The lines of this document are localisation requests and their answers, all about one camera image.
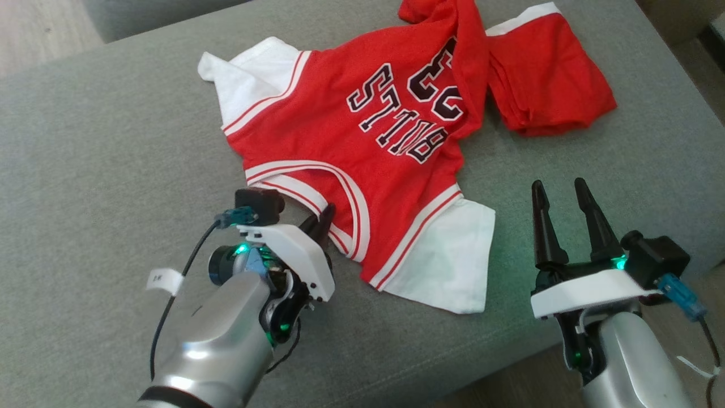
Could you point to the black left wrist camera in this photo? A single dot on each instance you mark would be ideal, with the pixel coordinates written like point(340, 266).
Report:
point(260, 205)

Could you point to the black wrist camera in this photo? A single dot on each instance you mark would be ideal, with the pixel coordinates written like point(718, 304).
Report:
point(260, 205)
point(657, 258)

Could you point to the grey sofa back cushion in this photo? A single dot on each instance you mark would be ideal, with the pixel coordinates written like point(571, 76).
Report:
point(147, 17)

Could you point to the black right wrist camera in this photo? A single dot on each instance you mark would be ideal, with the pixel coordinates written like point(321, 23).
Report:
point(657, 258)

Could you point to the red white basketball jersey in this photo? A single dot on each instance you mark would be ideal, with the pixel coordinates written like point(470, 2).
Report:
point(328, 158)

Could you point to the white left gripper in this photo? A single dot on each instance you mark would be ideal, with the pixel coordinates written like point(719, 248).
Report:
point(294, 260)

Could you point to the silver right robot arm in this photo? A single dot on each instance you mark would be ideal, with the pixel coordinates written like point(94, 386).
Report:
point(634, 362)

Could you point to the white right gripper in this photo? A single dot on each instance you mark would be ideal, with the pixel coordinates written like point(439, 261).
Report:
point(583, 289)

